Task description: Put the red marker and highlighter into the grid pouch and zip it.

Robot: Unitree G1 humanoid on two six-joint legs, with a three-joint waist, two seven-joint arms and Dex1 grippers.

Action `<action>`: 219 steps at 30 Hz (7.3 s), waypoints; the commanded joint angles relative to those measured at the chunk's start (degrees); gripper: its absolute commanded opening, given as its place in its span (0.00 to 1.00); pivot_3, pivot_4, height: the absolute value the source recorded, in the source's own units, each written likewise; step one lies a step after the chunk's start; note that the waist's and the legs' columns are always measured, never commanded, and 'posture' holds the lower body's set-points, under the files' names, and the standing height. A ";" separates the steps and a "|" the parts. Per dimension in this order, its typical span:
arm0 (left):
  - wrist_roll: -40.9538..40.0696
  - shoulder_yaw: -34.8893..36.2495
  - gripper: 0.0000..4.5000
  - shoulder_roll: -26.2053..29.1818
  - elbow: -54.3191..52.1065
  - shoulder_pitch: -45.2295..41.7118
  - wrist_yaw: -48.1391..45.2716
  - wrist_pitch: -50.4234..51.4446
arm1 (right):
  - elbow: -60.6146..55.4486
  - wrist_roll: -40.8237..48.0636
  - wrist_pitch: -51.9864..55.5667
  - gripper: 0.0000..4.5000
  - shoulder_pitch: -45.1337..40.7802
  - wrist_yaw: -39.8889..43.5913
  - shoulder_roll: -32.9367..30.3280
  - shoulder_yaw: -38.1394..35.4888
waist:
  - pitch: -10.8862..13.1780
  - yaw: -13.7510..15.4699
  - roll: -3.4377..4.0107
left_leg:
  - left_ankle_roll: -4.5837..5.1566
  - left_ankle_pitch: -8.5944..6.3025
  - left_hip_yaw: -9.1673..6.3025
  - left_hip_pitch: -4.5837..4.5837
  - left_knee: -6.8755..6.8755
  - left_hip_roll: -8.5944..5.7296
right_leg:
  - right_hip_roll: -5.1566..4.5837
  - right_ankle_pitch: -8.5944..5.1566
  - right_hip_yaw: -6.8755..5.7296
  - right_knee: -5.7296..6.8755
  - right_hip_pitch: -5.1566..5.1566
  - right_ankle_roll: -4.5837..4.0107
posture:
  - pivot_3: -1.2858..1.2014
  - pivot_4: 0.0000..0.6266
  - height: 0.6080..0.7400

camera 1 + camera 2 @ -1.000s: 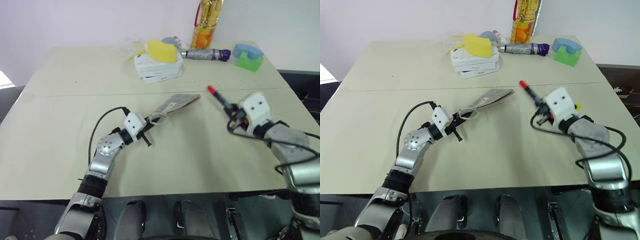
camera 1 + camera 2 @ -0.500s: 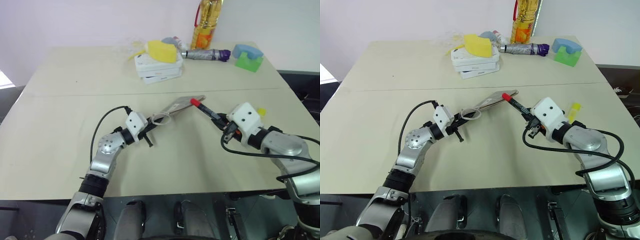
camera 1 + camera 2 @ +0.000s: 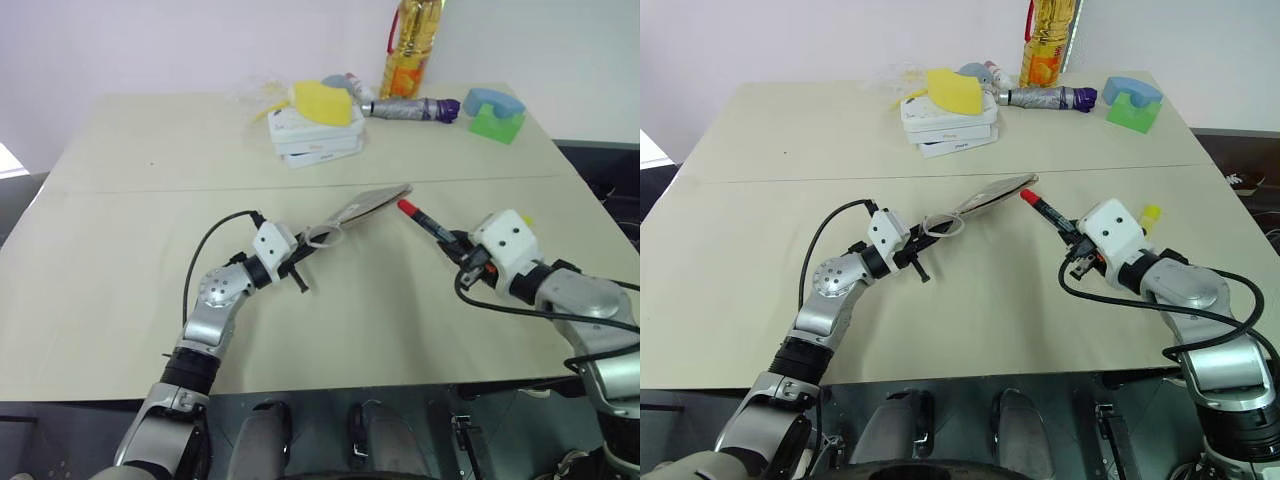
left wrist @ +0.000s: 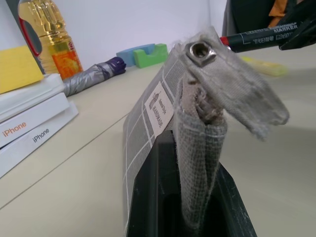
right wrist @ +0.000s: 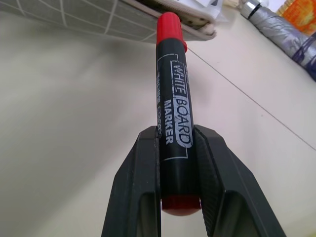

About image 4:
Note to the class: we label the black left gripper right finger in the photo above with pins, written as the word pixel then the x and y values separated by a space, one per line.
pixel 234 207

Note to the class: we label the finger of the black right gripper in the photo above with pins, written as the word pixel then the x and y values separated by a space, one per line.
pixel 304 37
pixel 302 11

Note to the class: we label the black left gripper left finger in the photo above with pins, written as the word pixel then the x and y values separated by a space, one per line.
pixel 153 187

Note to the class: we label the black marker with red cap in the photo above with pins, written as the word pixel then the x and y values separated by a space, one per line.
pixel 256 39

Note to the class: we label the grey grid fabric pouch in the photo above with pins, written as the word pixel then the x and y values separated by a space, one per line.
pixel 212 74

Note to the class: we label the yellow highlighter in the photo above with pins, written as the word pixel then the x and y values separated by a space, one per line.
pixel 267 66

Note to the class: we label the orange cloth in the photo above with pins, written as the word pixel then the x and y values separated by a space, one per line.
pixel 277 12

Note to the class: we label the dark grey chair back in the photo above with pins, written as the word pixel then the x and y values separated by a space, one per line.
pixel 244 14

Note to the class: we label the white iPhone box grey print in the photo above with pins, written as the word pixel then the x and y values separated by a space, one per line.
pixel 37 145

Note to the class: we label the folded grey purple umbrella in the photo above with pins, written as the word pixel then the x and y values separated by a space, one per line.
pixel 86 76

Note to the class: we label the green foam block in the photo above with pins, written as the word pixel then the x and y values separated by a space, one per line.
pixel 150 58

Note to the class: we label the blue foam block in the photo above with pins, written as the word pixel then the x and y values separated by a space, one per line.
pixel 128 55

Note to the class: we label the white iPhone box orange print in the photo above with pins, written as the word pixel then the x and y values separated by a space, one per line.
pixel 37 116

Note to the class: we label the plain white box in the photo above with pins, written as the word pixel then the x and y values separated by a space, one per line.
pixel 37 92

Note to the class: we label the yellow cooking oil bottle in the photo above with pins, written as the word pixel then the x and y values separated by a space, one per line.
pixel 55 42

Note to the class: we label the yellow block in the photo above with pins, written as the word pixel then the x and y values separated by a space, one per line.
pixel 17 69

